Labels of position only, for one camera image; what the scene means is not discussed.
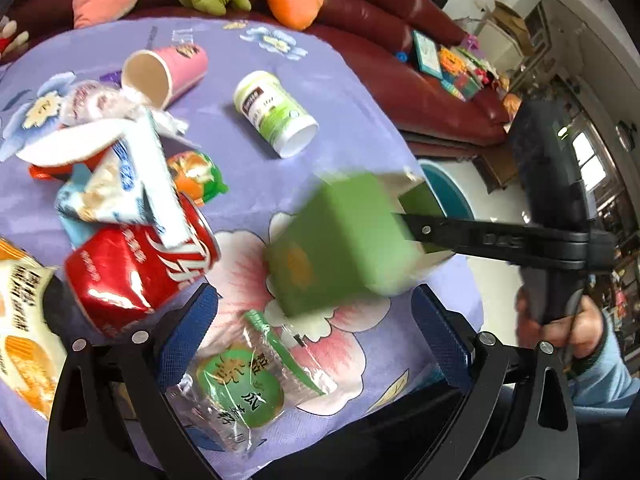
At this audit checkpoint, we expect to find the clear packet with green cake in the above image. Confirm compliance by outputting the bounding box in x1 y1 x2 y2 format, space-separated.
165 310 338 456

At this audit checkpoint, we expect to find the person's right hand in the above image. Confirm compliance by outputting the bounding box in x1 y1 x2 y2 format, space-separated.
514 290 609 362

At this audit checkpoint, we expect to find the green cardboard box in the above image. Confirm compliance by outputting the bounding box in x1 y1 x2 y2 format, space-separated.
265 170 453 318

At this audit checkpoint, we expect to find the clear printed plastic bag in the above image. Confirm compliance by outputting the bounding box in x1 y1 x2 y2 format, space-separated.
60 80 188 136

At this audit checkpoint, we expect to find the brown cardboard box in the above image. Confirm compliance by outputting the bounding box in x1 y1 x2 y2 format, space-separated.
472 135 523 193
492 0 533 56

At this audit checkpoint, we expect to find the colourful toy pile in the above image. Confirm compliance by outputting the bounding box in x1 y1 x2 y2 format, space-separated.
437 45 501 101

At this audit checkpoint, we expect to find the red wrapper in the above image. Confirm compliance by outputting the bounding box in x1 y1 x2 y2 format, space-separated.
27 150 108 181

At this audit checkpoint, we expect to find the person's right forearm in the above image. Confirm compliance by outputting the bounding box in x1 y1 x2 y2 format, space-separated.
570 310 640 411

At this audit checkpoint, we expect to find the dark red leather sofa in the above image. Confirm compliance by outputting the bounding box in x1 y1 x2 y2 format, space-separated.
0 0 511 148

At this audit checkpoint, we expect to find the white and green bottle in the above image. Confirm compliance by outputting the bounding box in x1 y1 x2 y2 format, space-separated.
233 71 320 159

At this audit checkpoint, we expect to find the pink paper cup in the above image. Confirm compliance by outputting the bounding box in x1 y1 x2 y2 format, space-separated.
121 44 209 111

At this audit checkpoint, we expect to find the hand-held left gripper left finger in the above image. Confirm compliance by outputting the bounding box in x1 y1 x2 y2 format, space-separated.
47 282 222 480

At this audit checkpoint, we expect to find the green plastic utensil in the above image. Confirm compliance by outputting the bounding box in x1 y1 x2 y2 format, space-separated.
245 310 326 396

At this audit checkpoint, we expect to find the white and teal trash bin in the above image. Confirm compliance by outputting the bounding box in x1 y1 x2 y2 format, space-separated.
419 159 476 222

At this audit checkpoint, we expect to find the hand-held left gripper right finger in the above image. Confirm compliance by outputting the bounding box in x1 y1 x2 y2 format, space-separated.
410 284 581 480

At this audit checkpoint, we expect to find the white paper tissue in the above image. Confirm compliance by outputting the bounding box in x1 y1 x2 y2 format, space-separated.
12 107 192 250

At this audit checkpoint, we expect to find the red soda can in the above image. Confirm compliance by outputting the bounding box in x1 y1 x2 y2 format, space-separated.
64 192 222 338

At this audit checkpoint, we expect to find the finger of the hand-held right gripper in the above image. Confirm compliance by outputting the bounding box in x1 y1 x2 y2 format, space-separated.
397 211 617 273

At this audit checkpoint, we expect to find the blue and white snack wrapper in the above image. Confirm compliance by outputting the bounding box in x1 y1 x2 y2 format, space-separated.
54 140 156 251

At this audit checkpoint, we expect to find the white and orange chips bag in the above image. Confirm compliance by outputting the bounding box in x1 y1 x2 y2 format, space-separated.
0 237 68 421

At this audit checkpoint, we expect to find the purple floral blanket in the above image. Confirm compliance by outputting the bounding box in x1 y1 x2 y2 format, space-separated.
0 15 483 466

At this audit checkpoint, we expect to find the white rabbit plush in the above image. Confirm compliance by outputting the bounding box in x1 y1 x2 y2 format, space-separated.
0 15 31 56

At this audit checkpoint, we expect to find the teal book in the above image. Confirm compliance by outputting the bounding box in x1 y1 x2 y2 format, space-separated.
411 30 443 80

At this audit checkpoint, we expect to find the orange and green snack packet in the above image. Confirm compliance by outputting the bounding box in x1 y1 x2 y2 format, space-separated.
167 150 229 206

